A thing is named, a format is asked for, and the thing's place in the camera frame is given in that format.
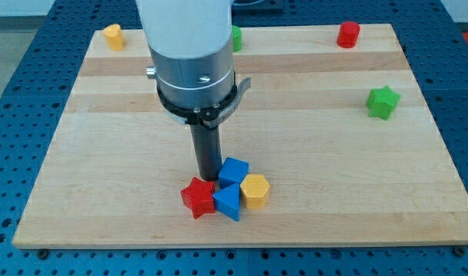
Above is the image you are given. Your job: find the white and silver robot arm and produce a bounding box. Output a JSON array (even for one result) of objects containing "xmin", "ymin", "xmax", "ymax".
[{"xmin": 136, "ymin": 0, "xmax": 235, "ymax": 110}]

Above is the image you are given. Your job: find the black clamp with grey lever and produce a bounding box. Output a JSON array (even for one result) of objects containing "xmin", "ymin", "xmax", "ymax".
[{"xmin": 157, "ymin": 77, "xmax": 252, "ymax": 130}]

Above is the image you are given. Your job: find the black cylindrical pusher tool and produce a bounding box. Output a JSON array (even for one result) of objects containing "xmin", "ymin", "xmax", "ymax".
[{"xmin": 190, "ymin": 124, "xmax": 222, "ymax": 181}]

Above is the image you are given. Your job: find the blue cube block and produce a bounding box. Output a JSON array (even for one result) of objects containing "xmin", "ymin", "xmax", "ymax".
[{"xmin": 218, "ymin": 157, "xmax": 249, "ymax": 189}]

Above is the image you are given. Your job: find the yellow hexagon block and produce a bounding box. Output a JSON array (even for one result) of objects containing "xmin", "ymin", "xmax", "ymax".
[{"xmin": 240, "ymin": 174, "xmax": 270, "ymax": 209}]

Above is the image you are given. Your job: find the blue triangle block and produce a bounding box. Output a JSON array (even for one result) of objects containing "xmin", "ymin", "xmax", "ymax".
[{"xmin": 213, "ymin": 183, "xmax": 240, "ymax": 221}]

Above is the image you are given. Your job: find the red star block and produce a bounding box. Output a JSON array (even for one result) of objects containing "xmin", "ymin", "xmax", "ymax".
[{"xmin": 180, "ymin": 177, "xmax": 216, "ymax": 219}]

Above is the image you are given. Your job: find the wooden board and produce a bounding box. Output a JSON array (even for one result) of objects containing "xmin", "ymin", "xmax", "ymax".
[{"xmin": 12, "ymin": 24, "xmax": 468, "ymax": 249}]

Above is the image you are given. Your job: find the green cylinder block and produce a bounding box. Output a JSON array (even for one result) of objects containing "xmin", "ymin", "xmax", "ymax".
[{"xmin": 232, "ymin": 25, "xmax": 242, "ymax": 52}]

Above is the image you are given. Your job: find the green star block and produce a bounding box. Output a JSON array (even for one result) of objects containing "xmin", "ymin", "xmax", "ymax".
[{"xmin": 365, "ymin": 86, "xmax": 401, "ymax": 120}]

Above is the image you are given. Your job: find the yellow heart block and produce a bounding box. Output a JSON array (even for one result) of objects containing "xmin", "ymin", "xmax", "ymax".
[{"xmin": 103, "ymin": 24, "xmax": 125, "ymax": 51}]

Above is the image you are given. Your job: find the red cylinder block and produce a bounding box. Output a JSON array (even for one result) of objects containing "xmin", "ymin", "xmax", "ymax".
[{"xmin": 337, "ymin": 21, "xmax": 361, "ymax": 48}]

